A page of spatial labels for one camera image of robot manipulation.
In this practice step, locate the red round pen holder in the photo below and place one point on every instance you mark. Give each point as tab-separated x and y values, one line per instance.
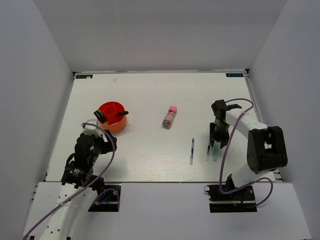
109	110

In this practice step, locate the blue table label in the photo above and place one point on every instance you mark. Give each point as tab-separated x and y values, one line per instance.
84	76
234	75

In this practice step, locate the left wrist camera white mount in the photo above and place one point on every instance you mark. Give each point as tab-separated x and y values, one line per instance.
91	129

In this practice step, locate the pink capped clear marker tube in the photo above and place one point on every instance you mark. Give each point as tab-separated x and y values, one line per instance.
169	117

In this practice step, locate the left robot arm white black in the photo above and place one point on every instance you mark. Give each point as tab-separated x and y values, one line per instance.
80	188

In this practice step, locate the blue gel pen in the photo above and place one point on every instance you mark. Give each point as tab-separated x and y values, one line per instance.
191	159

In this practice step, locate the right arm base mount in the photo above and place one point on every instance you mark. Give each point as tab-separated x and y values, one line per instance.
243	201

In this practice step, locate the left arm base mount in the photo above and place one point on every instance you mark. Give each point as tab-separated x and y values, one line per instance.
109	200

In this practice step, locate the left blue table label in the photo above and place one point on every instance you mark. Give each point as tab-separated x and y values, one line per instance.
84	76

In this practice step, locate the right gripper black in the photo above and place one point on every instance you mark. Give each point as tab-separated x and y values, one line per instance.
213	136

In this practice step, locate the right blue table label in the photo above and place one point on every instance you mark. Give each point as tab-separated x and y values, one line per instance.
234	75

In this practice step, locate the green capped black highlighter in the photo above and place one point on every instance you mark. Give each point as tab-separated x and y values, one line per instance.
100	116

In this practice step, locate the black handled scissors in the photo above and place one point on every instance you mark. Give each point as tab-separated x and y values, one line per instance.
124	113

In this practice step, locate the green gel pen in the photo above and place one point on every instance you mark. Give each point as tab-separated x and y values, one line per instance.
207	155

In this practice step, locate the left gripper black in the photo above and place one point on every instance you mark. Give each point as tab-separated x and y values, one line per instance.
110	145

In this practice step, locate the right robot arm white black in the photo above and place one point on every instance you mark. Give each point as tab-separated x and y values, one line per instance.
266	148

